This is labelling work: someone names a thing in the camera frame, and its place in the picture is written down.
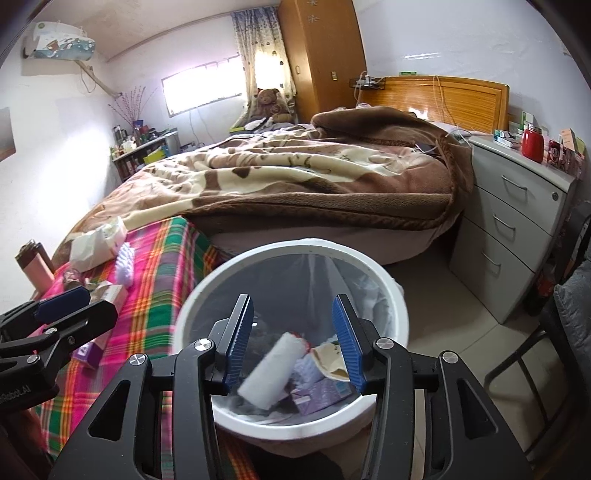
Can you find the black wall shelf with chargers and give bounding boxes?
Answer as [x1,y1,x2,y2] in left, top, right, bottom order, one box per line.
[348,71,386,90]

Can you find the red jar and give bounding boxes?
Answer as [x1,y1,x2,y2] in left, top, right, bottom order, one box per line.
[522,127,546,163]

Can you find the silver wall panel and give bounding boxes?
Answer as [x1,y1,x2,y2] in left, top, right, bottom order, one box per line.
[0,107,17,162]

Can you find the wooden headboard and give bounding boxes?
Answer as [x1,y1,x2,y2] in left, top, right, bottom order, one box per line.
[358,75,511,136]

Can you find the white soft tissue pack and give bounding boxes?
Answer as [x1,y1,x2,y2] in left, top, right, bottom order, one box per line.
[69,216,129,273]

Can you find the red drink can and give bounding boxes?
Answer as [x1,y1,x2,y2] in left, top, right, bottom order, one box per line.
[545,138,578,171]

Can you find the covered wall air conditioner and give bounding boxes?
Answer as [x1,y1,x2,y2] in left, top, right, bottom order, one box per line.
[23,21,98,63]

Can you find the grey cushion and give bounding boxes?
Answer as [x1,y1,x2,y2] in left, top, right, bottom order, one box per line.
[551,272,591,370]

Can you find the pink thermos mug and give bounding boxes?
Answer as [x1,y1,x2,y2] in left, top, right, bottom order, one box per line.
[14,239,55,296]

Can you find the white bristle brush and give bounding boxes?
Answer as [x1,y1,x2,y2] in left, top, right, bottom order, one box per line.
[113,242,137,284]

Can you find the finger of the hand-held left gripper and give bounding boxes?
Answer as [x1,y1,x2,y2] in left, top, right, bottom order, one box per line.
[0,286,92,341]
[0,301,119,366]

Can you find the beige paper sheet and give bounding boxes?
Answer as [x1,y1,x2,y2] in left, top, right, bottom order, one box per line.
[310,342,352,381]

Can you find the cluttered side table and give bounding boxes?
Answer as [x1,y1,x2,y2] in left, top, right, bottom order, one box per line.
[110,134,169,181]

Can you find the white paper roll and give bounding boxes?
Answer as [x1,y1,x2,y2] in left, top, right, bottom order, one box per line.
[237,331,308,409]

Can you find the pink green plaid cloth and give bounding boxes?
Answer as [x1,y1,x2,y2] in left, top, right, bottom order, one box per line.
[32,215,259,480]

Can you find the large purple drink carton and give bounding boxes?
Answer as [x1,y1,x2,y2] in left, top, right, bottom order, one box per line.
[288,378,358,416]

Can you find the dried branches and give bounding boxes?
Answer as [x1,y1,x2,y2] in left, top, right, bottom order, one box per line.
[108,85,158,123]

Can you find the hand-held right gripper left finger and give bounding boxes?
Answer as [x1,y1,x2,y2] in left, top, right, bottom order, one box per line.
[48,293,256,480]

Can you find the wooden wardrobe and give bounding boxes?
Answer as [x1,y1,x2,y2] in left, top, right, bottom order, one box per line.
[277,0,368,124]

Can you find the grey drawer cabinet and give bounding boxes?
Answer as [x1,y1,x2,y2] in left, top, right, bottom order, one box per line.
[449,134,579,325]

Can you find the green and white box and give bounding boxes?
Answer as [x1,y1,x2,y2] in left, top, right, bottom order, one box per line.
[493,129,525,148]

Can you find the pink box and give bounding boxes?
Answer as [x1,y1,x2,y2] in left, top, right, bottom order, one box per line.
[561,129,587,155]

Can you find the clear plastic bin liner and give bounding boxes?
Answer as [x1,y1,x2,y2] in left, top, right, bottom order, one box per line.
[189,251,398,423]

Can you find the brown teddy bear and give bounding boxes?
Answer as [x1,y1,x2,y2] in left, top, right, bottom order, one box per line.
[249,88,294,125]

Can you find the brown patterned blanket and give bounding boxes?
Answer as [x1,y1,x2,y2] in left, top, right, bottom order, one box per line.
[51,105,476,268]

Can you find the patterned curtain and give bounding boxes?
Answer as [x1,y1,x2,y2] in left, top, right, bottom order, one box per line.
[231,8,298,114]

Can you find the window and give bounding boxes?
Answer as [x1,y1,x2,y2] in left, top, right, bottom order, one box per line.
[161,54,243,116]

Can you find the white round trash bin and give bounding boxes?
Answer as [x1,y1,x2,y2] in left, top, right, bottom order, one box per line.
[173,237,411,441]

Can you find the wrapped air conditioner pipe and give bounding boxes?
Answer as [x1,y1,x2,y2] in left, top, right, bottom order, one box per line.
[76,60,123,97]

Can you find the black metal chair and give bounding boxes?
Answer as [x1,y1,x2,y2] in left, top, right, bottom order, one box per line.
[482,203,591,462]

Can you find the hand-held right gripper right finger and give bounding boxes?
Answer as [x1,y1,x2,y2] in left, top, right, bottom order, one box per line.
[332,294,539,480]

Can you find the brown bed mattress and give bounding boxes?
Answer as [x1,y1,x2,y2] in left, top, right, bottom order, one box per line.
[210,217,465,268]

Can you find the small purple box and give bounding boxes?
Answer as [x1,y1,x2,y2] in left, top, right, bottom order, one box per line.
[69,339,112,370]

